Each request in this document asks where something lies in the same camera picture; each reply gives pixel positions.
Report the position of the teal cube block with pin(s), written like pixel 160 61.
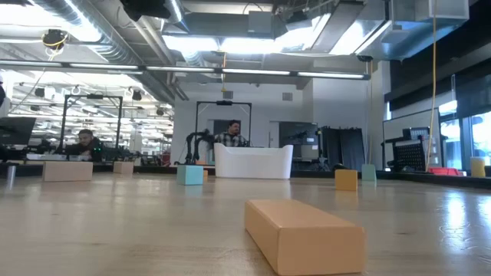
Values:
pixel 190 175

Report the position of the orange cube block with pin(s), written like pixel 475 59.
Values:
pixel 346 180

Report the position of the small natural wood block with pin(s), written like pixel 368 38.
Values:
pixel 123 168

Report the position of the teal rectangular block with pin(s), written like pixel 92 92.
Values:
pixel 368 173

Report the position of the large natural wood block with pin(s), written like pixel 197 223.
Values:
pixel 67 171

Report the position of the black background robot arm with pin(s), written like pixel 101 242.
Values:
pixel 192 147

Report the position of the person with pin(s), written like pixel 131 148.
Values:
pixel 231 138
pixel 86 147

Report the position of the white plastic bin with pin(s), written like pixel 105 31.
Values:
pixel 253 163

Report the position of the dark cabinet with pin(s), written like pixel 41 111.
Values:
pixel 299 134

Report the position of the long ceiling light bar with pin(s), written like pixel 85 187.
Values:
pixel 253 71

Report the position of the black curtain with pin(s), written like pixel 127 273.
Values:
pixel 345 149

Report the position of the orange long block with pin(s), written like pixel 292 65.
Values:
pixel 307 245

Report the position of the black perforated cart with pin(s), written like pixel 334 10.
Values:
pixel 410 155

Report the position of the red tray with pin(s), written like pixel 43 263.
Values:
pixel 445 171

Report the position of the black computer monitor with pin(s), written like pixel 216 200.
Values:
pixel 17 130

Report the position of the yellow cylinder container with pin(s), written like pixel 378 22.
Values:
pixel 478 168

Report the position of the black metal gantry frame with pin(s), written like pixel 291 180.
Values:
pixel 224 102
pixel 94 96

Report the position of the black table frame rail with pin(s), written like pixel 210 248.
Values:
pixel 153 168

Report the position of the silver rectangular duct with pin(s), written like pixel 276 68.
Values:
pixel 441 11

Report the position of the silver metal post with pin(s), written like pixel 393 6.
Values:
pixel 10 174

